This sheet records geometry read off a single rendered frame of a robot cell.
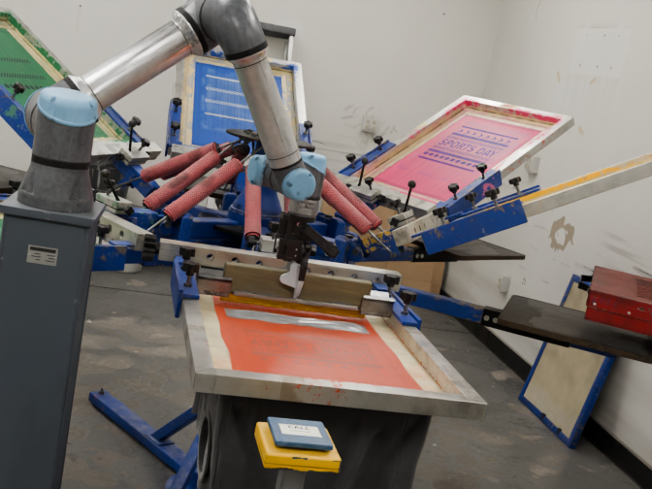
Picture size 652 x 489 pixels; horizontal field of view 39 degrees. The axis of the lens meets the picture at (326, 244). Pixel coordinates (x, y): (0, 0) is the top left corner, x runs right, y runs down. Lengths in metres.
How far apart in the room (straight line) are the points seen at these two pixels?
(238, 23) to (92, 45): 4.38
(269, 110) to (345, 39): 4.47
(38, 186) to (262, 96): 0.51
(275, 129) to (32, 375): 0.73
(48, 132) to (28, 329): 0.40
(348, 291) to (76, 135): 0.84
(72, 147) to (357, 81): 4.75
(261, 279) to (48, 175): 0.65
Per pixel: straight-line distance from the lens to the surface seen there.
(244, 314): 2.23
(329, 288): 2.34
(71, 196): 1.91
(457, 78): 6.72
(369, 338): 2.25
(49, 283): 1.93
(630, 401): 4.61
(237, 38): 1.99
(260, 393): 1.75
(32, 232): 1.91
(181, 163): 3.14
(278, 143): 2.05
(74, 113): 1.89
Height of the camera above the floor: 1.59
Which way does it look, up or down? 11 degrees down
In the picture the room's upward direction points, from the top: 11 degrees clockwise
